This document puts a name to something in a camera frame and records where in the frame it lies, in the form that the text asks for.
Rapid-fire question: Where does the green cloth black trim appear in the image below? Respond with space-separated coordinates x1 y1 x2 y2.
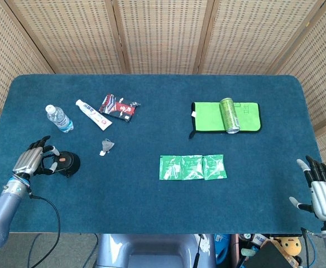
189 102 263 140

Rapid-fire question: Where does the grey pyramid tea bag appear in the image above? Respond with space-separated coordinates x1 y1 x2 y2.
98 138 116 156

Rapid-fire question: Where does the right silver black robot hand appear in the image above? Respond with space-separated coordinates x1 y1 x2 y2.
289 155 326 224

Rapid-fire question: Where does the black teapot lid orange knob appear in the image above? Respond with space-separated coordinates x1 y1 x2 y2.
55 151 73 171

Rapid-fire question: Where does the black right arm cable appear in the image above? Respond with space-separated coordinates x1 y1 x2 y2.
300 227 324 268

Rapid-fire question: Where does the woven wicker folding screen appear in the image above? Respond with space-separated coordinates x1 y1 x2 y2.
0 0 326 168

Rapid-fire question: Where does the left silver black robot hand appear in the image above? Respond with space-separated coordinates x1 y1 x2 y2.
12 135 60 176

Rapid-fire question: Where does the clear Aquafina water bottle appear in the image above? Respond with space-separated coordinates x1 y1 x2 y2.
45 104 74 133

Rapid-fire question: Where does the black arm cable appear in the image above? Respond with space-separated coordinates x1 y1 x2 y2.
300 227 324 268
27 192 62 268

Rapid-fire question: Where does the black flat box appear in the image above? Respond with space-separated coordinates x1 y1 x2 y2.
246 241 295 268

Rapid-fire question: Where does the blue plastic container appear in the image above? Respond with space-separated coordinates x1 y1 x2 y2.
214 233 232 265

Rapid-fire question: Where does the grey-blue robot torso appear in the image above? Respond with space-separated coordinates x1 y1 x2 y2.
95 233 217 268

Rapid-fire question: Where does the green drink can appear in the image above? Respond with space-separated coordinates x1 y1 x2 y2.
219 97 241 134

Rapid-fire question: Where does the white toothpaste tube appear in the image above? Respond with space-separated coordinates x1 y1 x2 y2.
75 99 113 131

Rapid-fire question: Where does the black teapot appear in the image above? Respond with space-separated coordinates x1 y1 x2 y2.
41 151 81 178

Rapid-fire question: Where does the blue table cloth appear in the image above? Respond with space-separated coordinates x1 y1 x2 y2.
0 74 323 235

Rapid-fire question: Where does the yellow plush toy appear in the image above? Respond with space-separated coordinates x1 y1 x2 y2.
280 237 303 256

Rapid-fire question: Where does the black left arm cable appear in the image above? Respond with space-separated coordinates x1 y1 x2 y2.
27 192 62 268

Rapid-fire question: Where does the green tea sachet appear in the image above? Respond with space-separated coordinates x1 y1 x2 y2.
202 154 228 181
159 155 184 181
181 155 205 181

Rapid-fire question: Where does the black red printed box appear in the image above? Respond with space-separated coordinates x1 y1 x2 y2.
98 93 141 123

